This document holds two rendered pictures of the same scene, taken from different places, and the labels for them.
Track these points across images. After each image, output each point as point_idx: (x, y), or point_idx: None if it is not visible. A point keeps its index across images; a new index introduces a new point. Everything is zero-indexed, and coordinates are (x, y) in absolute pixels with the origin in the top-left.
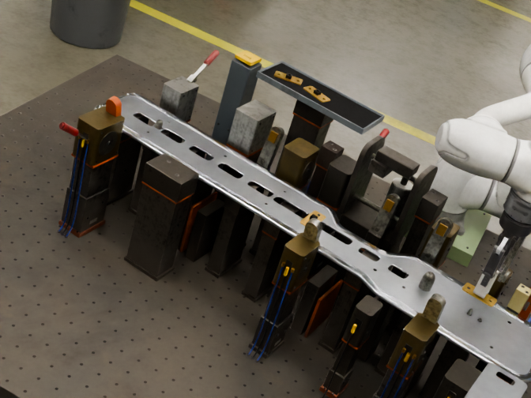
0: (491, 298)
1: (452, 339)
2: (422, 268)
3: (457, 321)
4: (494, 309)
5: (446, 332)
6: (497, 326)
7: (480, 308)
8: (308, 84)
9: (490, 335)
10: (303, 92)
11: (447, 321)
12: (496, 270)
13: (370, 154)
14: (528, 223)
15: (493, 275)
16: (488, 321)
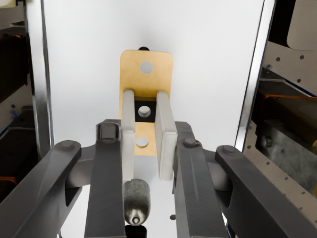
0: (131, 72)
1: (257, 83)
2: (77, 216)
3: (193, 95)
4: (59, 35)
5: (248, 102)
6: (126, 3)
7: (93, 68)
8: None
9: (180, 9)
10: None
11: (209, 114)
12: (202, 162)
13: None
14: None
15: (230, 151)
16: (124, 31)
